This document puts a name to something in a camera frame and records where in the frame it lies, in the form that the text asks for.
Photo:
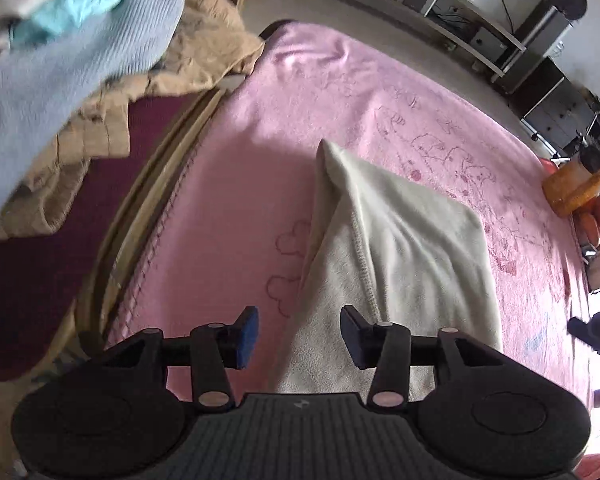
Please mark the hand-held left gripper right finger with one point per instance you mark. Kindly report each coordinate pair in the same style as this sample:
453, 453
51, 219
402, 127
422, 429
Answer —
354, 336

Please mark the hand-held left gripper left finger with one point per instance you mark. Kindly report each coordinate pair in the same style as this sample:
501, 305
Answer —
245, 336

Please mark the beige sweatshirt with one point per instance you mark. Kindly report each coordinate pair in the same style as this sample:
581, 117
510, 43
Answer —
410, 250

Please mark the orange juice bottle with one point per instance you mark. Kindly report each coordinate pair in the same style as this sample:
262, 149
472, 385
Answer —
575, 190

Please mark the pink printed blanket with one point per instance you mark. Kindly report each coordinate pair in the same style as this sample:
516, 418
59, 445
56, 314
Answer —
260, 150

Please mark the maroon banquet chair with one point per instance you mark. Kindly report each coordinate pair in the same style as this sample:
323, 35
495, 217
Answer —
30, 285

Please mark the black drawer cabinet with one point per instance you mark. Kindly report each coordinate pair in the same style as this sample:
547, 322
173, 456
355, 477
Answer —
555, 105

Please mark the tan jacket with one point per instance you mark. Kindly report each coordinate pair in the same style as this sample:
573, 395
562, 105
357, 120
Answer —
205, 45

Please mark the grey tower speaker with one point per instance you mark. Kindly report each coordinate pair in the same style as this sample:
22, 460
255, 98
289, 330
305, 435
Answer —
540, 40

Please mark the black subwoofer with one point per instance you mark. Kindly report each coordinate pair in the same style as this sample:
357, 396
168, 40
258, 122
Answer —
486, 45

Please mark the grey television stand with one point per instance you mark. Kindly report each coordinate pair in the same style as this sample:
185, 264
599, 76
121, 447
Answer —
455, 0

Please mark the turquoise garment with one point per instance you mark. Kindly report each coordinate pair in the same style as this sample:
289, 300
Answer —
75, 5

